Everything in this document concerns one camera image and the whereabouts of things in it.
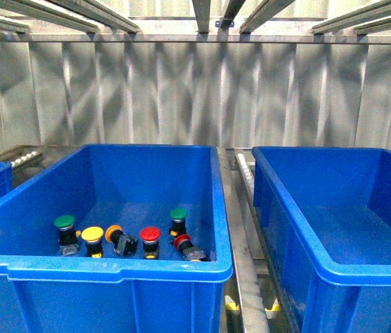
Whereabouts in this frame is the yellow button lying down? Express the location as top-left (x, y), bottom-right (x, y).
top-left (105, 225), bottom-right (138, 257)

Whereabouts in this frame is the red button lying down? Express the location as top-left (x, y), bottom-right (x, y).
top-left (173, 234), bottom-right (207, 262)

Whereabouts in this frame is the yellow button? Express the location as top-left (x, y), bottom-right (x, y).
top-left (81, 226), bottom-right (104, 258)
top-left (105, 225), bottom-right (138, 257)

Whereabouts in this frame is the green button left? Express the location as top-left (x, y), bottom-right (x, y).
top-left (53, 214), bottom-right (81, 257)

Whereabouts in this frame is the green button right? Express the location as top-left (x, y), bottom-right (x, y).
top-left (169, 207), bottom-right (188, 237)

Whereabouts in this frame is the blue bin with buttons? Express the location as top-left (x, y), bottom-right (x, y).
top-left (0, 144), bottom-right (233, 332)

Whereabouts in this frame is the blue empty target bin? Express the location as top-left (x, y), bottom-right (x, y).
top-left (252, 146), bottom-right (391, 332)

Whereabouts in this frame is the red button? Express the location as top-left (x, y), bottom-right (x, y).
top-left (139, 226), bottom-right (162, 259)
top-left (173, 234), bottom-right (207, 262)

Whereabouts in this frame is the white roller track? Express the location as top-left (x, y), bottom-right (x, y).
top-left (236, 153), bottom-right (254, 192)

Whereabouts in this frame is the metal divider rail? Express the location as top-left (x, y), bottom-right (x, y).
top-left (217, 148), bottom-right (270, 332)

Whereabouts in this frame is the green button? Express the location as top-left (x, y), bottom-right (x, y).
top-left (53, 214), bottom-right (81, 257)
top-left (169, 207), bottom-right (188, 237)

